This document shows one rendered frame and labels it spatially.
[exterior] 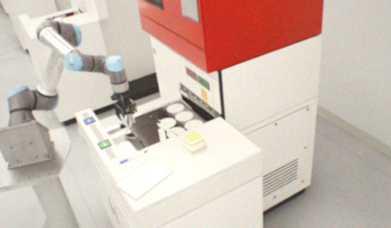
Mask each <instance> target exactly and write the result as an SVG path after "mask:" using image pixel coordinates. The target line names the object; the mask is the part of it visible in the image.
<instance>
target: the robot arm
mask: <svg viewBox="0 0 391 228"><path fill-rule="evenodd" d="M36 35H37V38H38V40H39V41H40V42H41V43H42V44H43V45H45V46H49V47H50V48H51V49H52V50H51V54H50V57H49V60H48V62H47V67H46V70H45V72H44V76H43V78H42V80H41V82H40V84H38V85H37V87H36V89H35V90H31V89H30V88H29V86H26V85H21V86H16V87H13V88H11V89H9V90H8V92H7V100H8V108H9V122H8V126H11V125H17V124H22V123H27V122H31V121H33V120H34V121H36V119H35V117H34V114H33V111H50V110H54V109H55V108H56V107H57V105H58V102H59V100H58V99H59V94H58V92H57V90H56V87H57V84H58V81H59V80H60V77H61V74H62V71H63V68H64V67H65V68H66V69H67V70H71V71H74V72H77V71H78V72H94V73H103V74H105V75H108V76H109V77H110V81H111V86H112V90H113V92H114V94H112V96H111V100H112V101H116V103H115V114H116V116H117V118H118V119H119V120H121V121H122V122H123V124H124V126H126V127H128V128H129V127H131V125H132V122H133V123H135V119H134V118H133V114H134V113H135V112H137V107H136V104H135V102H134V101H133V100H131V99H130V97H129V96H130V93H129V88H128V79H127V75H126V72H125V65H124V62H123V58H122V57H121V56H110V57H106V56H103V55H96V56H94V55H89V54H82V53H81V52H80V51H78V50H77V49H76V48H77V47H79V45H80V43H82V31H81V29H80V27H79V26H78V25H74V24H71V23H64V22H57V21H53V20H47V21H44V22H41V23H40V25H39V26H38V27H37V30H36ZM126 115H127V120H126V118H125V117H126Z"/></svg>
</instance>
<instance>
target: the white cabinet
mask: <svg viewBox="0 0 391 228"><path fill-rule="evenodd" d="M80 135H81V138H82V141H83V144H84V148H85V151H86V152H87V156H88V158H89V161H90V165H91V168H92V171H93V174H94V178H96V182H97V186H98V188H99V192H100V195H101V198H102V202H104V206H105V209H106V212H107V214H108V217H109V219H110V221H111V222H112V223H113V225H114V228H136V226H135V224H134V222H133V221H132V219H131V218H130V216H129V214H128V213H127V210H126V209H125V208H124V206H123V205H122V203H121V201H120V199H119V197H118V195H117V194H116V193H115V190H114V189H113V188H112V186H111V184H110V183H109V180H108V178H106V176H105V175H104V172H103V171H102V169H101V167H100V166H99V163H98V161H96V159H95V157H94V155H93V153H92V151H91V150H90V148H89V146H88V145H87V143H86V142H85V140H84V138H83V136H82V134H81V132H80ZM157 228H263V175H262V174H261V175H259V176H257V177H255V178H253V179H252V180H250V181H248V182H245V183H243V184H242V185H240V186H238V187H235V189H232V190H231V191H228V192H226V193H224V194H222V195H220V196H217V197H216V198H215V199H213V200H211V201H208V202H207V203H205V204H203V205H200V206H198V207H196V208H195V209H193V210H191V211H189V212H187V213H185V214H183V215H181V216H179V217H177V218H174V220H173V219H172V220H171V221H169V222H167V223H165V224H164V225H161V226H159V227H157Z"/></svg>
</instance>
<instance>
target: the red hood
mask: <svg viewBox="0 0 391 228"><path fill-rule="evenodd" d="M323 1H324V0H137V6H138V10H139V16H140V23H141V27H142V30H144V31H146V32H147V33H148V34H150V35H151V36H153V37H154V38H155V39H157V40H159V41H161V42H162V43H163V44H164V45H166V46H168V47H169V48H171V49H172V50H174V51H176V52H177V53H179V55H181V56H183V57H184V58H186V59H188V60H189V61H191V62H192V63H194V64H195V65H196V66H197V67H199V68H200V69H203V70H204V71H205V72H206V73H208V74H209V73H213V72H214V71H217V70H220V69H222V68H226V67H229V66H232V65H234V64H237V63H239V62H241V61H244V60H248V59H250V58H253V57H257V56H259V55H262V54H265V53H269V52H271V51H273V50H274V49H278V48H281V47H284V46H287V45H289V44H293V43H295V42H298V41H302V40H304V39H307V38H310V37H312V36H316V35H319V34H321V33H322V25H323V10H324V6H323Z"/></svg>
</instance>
